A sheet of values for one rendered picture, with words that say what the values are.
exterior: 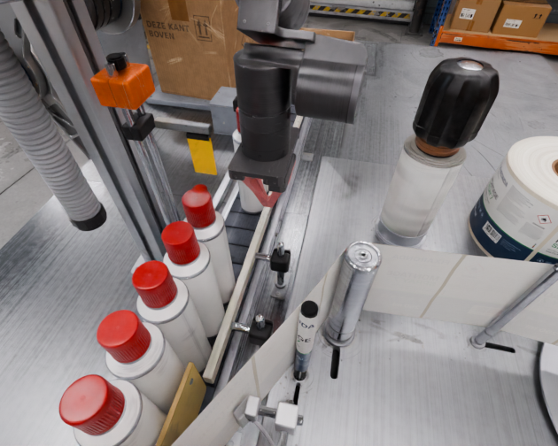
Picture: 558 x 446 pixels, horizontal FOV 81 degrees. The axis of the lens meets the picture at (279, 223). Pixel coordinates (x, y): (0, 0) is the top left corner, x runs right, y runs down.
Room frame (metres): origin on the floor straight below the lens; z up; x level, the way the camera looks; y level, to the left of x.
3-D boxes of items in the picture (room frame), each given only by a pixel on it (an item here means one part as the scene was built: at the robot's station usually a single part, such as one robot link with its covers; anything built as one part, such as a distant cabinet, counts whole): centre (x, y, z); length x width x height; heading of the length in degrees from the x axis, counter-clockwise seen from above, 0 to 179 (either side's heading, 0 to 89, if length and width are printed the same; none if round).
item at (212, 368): (0.65, -0.03, 0.91); 1.07 x 0.01 x 0.02; 167
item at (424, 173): (0.39, -0.22, 1.03); 0.09 x 0.09 x 0.30
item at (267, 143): (0.33, 0.02, 1.12); 0.10 x 0.07 x 0.07; 167
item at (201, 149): (0.33, 0.09, 1.09); 0.03 x 0.01 x 0.06; 77
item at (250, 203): (0.46, 0.05, 0.98); 0.05 x 0.05 x 0.20
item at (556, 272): (0.18, -0.28, 0.97); 0.02 x 0.02 x 0.19
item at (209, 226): (0.27, 0.09, 0.98); 0.05 x 0.05 x 0.20
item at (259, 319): (0.19, 0.04, 0.89); 0.06 x 0.03 x 0.12; 77
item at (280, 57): (0.33, 0.01, 1.19); 0.07 x 0.06 x 0.07; 73
